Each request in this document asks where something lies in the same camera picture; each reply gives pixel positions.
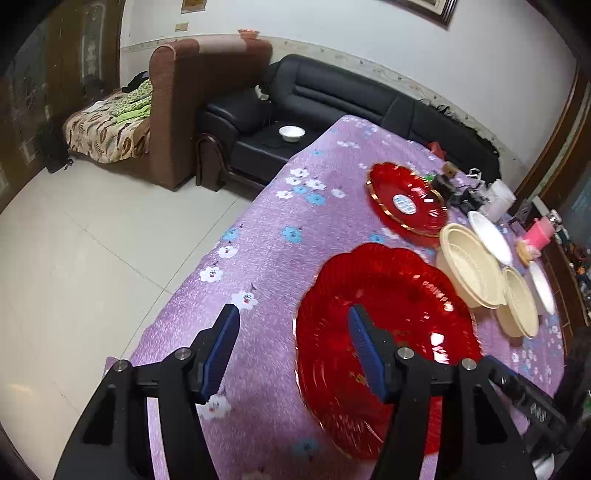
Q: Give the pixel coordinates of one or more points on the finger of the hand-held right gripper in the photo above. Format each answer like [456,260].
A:
[531,406]

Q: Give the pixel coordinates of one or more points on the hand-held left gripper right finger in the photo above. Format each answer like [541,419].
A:
[364,350]

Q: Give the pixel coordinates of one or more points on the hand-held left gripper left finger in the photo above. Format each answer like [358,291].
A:
[221,350]

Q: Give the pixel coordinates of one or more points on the large red plastic plate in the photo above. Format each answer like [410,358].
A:
[332,392]

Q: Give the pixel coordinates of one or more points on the cream plastic bowl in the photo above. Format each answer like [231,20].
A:
[471,267]
[519,300]

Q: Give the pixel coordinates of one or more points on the white foam bowl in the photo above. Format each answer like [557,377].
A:
[489,235]
[541,286]

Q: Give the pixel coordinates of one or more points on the gold-rimmed red plate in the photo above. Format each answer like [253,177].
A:
[392,184]

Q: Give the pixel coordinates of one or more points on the purple floral tablecloth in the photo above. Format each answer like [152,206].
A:
[277,258]

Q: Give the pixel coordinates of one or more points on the wooden side cabinet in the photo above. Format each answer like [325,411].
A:
[572,277]

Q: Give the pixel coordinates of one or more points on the yellow snack packet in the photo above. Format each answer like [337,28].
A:
[525,253]

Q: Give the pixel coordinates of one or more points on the pink cup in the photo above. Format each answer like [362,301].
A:
[539,233]

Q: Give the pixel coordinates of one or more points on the black round device with cork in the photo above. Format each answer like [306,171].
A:
[443,187]

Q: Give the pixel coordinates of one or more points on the black charger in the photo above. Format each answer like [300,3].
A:
[468,199]

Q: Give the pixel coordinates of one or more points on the small wooden block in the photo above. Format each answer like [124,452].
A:
[450,170]

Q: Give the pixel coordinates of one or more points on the white plastic jar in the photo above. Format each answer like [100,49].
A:
[498,198]

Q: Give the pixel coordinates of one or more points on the red star-shaped item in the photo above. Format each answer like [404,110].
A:
[436,150]

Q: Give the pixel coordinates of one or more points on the white ceramic bowl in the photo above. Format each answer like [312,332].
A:
[292,133]

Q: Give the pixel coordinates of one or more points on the brown fabric sofa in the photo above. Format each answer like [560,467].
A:
[175,115]

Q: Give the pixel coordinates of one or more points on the leaf-print blanket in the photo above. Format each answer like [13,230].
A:
[101,134]

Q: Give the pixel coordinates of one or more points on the black bag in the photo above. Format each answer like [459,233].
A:
[57,147]

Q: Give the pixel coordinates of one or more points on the black leather sofa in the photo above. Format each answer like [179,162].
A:
[323,92]

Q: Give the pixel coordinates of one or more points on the green cloth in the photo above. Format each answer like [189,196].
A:
[134,104]

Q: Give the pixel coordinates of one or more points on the small orange bowl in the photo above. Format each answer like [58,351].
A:
[248,33]

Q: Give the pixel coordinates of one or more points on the wooden double door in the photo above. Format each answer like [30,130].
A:
[69,69]

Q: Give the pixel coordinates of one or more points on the small wall plaque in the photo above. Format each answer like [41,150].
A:
[190,4]

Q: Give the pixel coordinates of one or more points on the framed wall picture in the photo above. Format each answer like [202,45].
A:
[429,7]

